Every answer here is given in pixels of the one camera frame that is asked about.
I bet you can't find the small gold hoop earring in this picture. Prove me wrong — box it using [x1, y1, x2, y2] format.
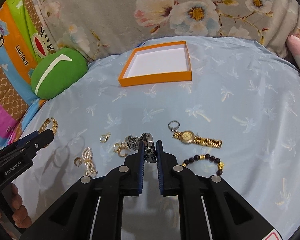
[74, 157, 82, 167]

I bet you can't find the grey floral blanket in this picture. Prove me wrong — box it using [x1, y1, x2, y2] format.
[33, 0, 300, 61]

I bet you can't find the colourful cartoon monkey bedsheet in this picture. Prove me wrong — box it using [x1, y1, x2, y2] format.
[0, 0, 55, 150]

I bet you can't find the orange cardboard box tray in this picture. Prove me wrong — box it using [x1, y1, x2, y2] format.
[118, 41, 192, 87]

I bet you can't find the black and gold bead bracelet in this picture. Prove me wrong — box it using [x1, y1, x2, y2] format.
[181, 153, 225, 177]

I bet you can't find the silver metal wristwatch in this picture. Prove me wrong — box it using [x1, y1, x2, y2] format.
[125, 133, 157, 163]

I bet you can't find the green plush cushion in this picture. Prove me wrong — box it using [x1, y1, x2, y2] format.
[31, 48, 88, 100]

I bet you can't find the gold metal wristwatch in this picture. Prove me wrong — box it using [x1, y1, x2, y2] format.
[173, 131, 222, 148]

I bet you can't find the small silver ring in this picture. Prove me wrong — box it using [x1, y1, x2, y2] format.
[167, 120, 180, 132]

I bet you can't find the white pearl bow brooch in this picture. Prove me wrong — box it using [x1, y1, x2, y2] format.
[82, 147, 98, 178]

